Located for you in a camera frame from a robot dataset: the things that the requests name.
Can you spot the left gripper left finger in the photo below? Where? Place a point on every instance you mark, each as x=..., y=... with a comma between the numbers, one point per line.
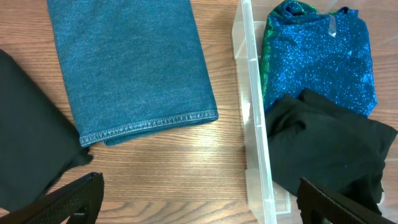
x=78, y=202

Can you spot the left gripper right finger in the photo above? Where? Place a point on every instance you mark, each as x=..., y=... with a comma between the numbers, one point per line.
x=318, y=204

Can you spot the black cloth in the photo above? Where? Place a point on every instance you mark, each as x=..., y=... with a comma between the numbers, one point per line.
x=282, y=109
x=38, y=143
x=334, y=147

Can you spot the blue denim cloth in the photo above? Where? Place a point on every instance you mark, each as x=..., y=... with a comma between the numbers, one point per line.
x=131, y=68

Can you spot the blue green sequin cloth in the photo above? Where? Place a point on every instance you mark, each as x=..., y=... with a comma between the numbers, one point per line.
x=329, y=54

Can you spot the clear plastic storage bin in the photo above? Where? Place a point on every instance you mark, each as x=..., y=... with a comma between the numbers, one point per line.
x=269, y=202

